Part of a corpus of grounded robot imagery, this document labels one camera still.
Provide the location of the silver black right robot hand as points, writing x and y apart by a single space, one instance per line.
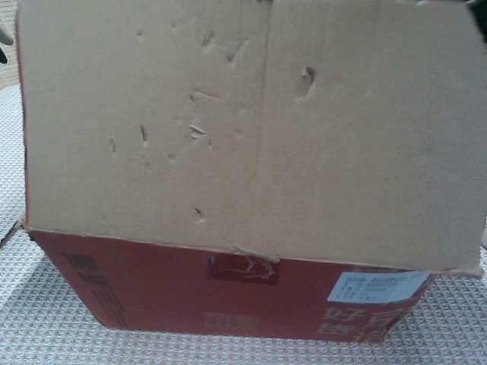
480 5

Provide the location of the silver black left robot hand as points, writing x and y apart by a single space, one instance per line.
4 57

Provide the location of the red cardboard shipping box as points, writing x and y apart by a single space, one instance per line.
228 133

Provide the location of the woven bamboo screen panel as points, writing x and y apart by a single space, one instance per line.
7 11

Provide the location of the white woven tablecloth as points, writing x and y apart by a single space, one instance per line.
42 319

